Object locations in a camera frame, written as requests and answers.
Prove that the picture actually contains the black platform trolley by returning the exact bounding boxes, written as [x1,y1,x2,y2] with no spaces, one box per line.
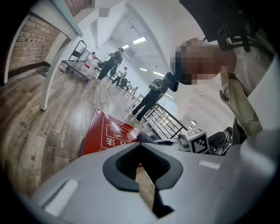
[61,40,97,83]

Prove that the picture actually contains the person's head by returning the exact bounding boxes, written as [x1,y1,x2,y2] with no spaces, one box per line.
[169,37,238,86]

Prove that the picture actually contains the person's light grey jacket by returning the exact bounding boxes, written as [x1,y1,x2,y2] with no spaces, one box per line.
[219,38,280,224]

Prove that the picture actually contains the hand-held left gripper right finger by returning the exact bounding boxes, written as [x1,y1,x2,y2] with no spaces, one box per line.
[140,142,226,224]

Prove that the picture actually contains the black chest-mounted device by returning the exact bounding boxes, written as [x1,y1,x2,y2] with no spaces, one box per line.
[178,0,263,53]

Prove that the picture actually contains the red box with white print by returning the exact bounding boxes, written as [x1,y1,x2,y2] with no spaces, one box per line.
[78,108,143,157]

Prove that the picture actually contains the ceiling light panels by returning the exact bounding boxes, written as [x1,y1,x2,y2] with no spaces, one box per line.
[122,36,196,125]

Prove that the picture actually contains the black and green backpack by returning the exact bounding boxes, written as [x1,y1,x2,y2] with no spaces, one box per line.
[149,78,164,90]

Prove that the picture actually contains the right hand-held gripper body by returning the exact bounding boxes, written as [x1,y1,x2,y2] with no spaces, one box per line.
[176,128,210,154]

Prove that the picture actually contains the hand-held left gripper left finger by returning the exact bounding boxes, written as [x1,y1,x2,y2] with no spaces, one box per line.
[30,142,158,224]

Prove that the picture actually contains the dark blue cloth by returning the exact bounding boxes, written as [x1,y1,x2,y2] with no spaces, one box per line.
[136,132,175,147]

